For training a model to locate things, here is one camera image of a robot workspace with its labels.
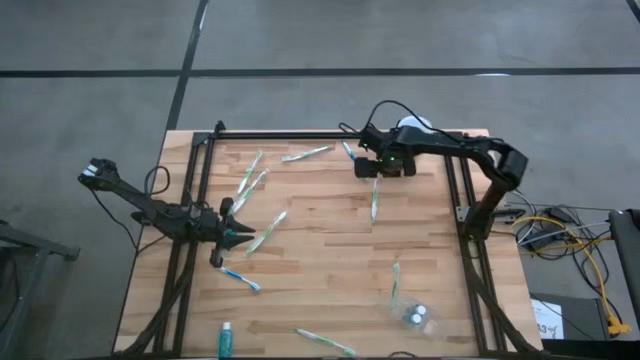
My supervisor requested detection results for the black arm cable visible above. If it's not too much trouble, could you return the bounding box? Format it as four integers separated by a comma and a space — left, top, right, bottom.
337, 99, 454, 141
88, 165, 174, 254

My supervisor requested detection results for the black floor cable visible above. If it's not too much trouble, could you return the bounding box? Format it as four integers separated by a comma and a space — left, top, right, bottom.
514, 189, 616, 264

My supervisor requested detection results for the yellow floor cable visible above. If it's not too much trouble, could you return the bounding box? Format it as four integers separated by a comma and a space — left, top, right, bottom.
512, 214, 632, 337

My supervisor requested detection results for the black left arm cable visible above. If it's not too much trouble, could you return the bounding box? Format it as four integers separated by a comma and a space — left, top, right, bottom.
88, 165, 174, 254

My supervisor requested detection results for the yellow wipes canister white lid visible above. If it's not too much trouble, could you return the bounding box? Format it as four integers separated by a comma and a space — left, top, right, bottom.
397, 115, 434, 136

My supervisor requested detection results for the grey floor cable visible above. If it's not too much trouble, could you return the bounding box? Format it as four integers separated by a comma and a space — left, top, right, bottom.
519, 221, 615, 246

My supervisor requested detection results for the black power adapter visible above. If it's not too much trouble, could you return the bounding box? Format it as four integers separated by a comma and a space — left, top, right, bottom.
547, 206, 576, 225

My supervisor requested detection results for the black floor box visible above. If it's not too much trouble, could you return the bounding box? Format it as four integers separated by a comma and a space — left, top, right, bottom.
528, 291, 609, 342

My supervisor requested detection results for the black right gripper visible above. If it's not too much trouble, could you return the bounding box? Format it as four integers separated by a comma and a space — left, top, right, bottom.
353, 124, 419, 180

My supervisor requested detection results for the clear acrylic organizer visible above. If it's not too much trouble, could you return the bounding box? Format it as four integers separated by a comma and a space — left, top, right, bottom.
387, 294, 447, 342

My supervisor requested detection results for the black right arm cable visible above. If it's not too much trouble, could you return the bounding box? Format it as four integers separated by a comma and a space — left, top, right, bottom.
337, 99, 454, 141

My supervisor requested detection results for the white paper label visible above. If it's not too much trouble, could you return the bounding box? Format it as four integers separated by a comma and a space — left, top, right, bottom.
531, 298, 565, 340

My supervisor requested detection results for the black aluminium table frame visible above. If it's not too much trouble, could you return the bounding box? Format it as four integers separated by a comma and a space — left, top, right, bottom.
117, 119, 544, 359

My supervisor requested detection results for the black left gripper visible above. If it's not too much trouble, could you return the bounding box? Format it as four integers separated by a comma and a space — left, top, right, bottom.
199, 197, 257, 268

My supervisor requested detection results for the dark grey case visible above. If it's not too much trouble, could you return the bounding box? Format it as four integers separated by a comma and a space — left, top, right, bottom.
607, 208, 640, 324

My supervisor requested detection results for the grey metal stand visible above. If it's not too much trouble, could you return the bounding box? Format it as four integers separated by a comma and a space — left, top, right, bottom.
0, 218, 81, 360

